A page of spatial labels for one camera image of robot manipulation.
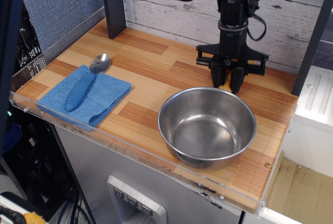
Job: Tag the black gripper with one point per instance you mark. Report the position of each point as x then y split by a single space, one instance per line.
232 46

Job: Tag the metal bowl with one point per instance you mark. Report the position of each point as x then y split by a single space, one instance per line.
206 127

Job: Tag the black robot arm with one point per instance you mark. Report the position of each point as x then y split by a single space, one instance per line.
238 12

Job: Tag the blue folded cloth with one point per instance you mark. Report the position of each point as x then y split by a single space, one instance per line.
102 96

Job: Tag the blue fabric panel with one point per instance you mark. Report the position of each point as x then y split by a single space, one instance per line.
59 23

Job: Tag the clear acrylic table guard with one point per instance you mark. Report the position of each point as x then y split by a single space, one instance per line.
156 68

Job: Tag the black plastic crate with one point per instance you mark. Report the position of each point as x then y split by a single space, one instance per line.
28 47

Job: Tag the yellow object bottom left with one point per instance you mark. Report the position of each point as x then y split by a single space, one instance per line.
33 218

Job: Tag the dark grey right post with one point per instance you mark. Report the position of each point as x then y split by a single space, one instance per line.
312 47

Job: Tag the dark grey post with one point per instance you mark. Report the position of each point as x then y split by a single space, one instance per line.
115 17
312 47

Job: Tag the spoon with blue handle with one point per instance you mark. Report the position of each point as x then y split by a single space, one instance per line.
74 98

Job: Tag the dark grey left post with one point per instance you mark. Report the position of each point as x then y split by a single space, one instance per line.
115 17

